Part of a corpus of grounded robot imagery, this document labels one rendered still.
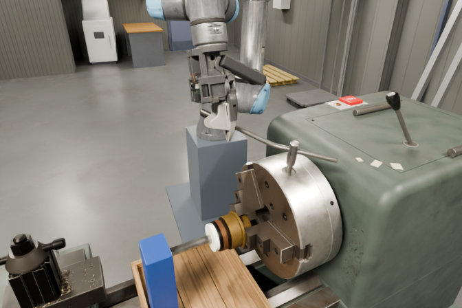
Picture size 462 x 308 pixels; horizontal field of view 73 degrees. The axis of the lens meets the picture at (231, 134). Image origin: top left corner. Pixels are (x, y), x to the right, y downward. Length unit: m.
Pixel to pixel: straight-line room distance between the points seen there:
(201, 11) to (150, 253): 0.53
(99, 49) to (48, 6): 1.27
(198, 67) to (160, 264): 0.43
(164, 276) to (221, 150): 0.56
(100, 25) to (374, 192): 6.93
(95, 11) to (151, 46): 1.34
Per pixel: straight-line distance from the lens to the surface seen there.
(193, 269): 1.01
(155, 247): 0.77
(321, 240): 0.79
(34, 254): 0.80
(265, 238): 0.78
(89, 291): 0.86
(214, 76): 0.66
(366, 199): 0.78
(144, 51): 6.92
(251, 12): 1.11
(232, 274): 0.99
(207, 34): 0.66
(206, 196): 1.29
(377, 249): 0.84
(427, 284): 1.24
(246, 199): 0.82
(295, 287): 1.01
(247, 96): 1.11
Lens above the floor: 1.65
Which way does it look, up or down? 26 degrees down
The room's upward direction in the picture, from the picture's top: straight up
